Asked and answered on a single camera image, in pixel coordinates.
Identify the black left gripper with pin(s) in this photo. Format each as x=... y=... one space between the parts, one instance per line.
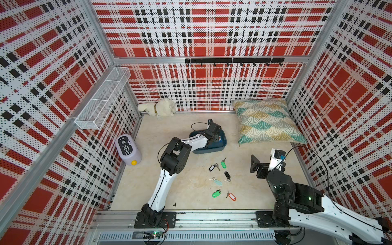
x=217 y=134

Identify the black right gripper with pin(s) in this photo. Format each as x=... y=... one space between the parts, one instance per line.
x=264 y=167

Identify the black key tag with key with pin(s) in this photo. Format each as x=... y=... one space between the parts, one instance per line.
x=227 y=175

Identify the green key tag with key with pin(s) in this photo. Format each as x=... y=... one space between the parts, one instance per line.
x=223 y=163

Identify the black tag with white label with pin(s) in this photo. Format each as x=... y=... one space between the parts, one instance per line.
x=214 y=166

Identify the red key tag with key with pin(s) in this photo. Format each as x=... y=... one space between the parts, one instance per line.
x=231 y=196

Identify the light mint key tag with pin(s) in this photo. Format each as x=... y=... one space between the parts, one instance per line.
x=216 y=181

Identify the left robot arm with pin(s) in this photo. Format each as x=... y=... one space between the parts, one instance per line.
x=172 y=162

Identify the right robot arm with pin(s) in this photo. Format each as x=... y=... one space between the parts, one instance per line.
x=300 y=205

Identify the teal plastic storage box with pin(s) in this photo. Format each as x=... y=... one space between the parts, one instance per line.
x=215 y=146

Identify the fan pattern cushion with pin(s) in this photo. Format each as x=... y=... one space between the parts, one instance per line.
x=264 y=121

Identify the white plush toy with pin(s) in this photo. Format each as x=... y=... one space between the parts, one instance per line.
x=165 y=107

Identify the small circuit board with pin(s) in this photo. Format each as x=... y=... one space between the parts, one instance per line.
x=152 y=235

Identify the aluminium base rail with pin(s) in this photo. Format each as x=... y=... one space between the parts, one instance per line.
x=114 y=227

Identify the black wall hook rail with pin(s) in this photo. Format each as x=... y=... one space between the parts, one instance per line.
x=266 y=60

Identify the white wire wall basket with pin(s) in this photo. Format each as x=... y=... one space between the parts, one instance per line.
x=95 y=113

